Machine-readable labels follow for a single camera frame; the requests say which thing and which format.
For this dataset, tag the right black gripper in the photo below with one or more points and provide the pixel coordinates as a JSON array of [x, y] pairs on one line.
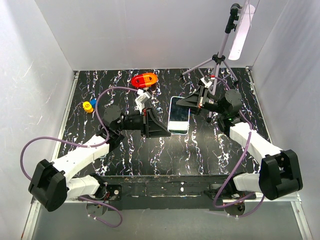
[[197, 99]]

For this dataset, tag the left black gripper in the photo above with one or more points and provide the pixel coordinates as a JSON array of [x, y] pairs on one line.
[[150, 127]]

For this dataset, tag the phone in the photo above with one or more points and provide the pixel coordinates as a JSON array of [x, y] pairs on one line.
[[178, 117]]

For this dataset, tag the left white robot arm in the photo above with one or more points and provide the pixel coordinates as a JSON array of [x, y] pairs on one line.
[[107, 139]]

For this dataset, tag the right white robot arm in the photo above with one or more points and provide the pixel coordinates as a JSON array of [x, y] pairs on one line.
[[279, 173]]

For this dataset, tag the red orange toy boat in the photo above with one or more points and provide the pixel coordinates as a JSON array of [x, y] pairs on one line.
[[144, 80]]

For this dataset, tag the white light bar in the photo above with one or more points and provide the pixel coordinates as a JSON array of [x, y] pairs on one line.
[[242, 30]]

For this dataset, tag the blue toy block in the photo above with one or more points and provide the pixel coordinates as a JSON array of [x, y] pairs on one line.
[[93, 102]]

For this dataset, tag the yellow toy block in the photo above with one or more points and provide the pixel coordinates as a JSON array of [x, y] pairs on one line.
[[87, 107]]

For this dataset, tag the lilac tripod stand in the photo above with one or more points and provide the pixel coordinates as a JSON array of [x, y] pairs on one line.
[[217, 60]]

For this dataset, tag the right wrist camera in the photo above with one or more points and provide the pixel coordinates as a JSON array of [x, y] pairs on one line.
[[207, 81]]

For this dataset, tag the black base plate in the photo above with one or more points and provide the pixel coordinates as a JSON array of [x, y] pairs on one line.
[[161, 192]]

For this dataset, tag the aluminium frame rail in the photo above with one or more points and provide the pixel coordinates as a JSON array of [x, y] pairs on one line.
[[46, 181]]

